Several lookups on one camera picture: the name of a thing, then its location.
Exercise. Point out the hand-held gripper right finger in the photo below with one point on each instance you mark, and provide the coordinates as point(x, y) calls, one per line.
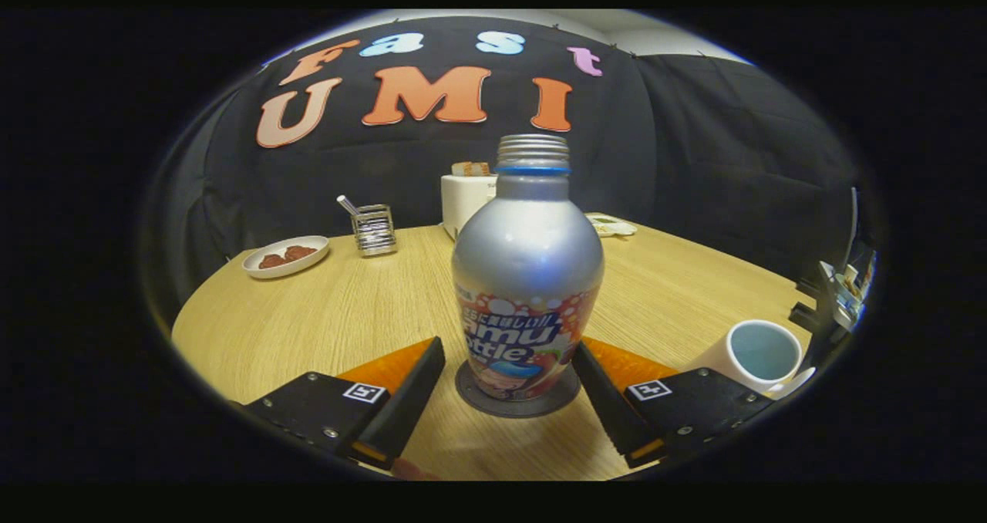
point(605, 396)

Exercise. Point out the white round plate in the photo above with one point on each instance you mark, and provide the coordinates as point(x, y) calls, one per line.
point(258, 267)

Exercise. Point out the wooden table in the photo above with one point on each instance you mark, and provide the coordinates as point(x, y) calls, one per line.
point(324, 322)

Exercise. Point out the reddish brown food pieces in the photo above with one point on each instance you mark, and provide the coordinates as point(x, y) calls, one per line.
point(297, 254)

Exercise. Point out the white toaster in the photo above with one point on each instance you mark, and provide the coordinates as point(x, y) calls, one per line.
point(461, 203)

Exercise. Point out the silver juice bottle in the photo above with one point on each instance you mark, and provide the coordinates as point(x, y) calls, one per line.
point(528, 253)

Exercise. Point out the black backdrop cloth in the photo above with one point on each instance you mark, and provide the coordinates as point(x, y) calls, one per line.
point(694, 160)

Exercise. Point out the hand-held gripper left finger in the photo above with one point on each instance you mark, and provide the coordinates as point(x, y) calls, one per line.
point(409, 388)

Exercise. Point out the white cup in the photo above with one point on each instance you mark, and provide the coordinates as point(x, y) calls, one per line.
point(725, 357)

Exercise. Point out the small white compartment tray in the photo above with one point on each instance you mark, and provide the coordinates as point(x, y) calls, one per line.
point(617, 226)

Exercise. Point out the black table clamp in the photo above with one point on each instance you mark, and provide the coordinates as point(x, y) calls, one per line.
point(802, 316)
point(810, 286)

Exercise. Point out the dark round coaster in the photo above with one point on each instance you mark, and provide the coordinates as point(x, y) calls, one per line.
point(470, 399)

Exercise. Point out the toast slice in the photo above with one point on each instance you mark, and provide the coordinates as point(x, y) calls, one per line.
point(470, 169)

